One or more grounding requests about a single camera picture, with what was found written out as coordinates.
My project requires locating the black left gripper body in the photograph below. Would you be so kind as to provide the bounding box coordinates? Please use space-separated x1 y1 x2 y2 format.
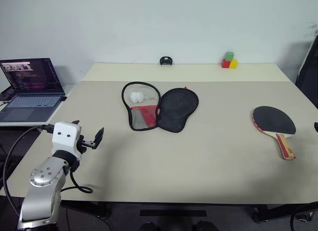
77 135 97 154

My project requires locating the black rubber table tennis paddle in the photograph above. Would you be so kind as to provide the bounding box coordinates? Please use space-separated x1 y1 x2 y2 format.
251 106 297 161

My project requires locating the black and red paddle case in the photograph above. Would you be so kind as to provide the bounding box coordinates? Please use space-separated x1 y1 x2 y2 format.
121 81 200 134

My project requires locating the dark grey open laptop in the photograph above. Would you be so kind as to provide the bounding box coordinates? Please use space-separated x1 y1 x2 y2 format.
0 58 68 123

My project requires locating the black office chair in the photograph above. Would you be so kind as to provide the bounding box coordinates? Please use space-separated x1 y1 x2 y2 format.
295 33 318 110

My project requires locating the small black device beside laptop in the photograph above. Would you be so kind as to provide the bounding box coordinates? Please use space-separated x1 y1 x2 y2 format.
0 87 14 103

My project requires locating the black caster wheel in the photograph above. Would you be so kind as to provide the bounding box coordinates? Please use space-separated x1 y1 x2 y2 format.
297 212 315 223

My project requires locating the small black clamp device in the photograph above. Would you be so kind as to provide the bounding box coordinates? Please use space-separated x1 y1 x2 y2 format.
159 56 174 66

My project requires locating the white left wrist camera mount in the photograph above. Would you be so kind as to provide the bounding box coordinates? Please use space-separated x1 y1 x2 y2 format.
51 121 82 162

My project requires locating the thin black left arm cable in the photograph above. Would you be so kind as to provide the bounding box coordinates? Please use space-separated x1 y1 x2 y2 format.
2 124 55 218

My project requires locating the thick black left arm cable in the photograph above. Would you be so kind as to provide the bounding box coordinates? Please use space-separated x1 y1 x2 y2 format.
60 169 94 194

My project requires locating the black table frame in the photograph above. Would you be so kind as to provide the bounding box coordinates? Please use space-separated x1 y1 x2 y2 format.
59 200 318 226

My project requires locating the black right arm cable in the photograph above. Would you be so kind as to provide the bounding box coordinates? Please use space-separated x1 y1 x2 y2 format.
290 202 318 231

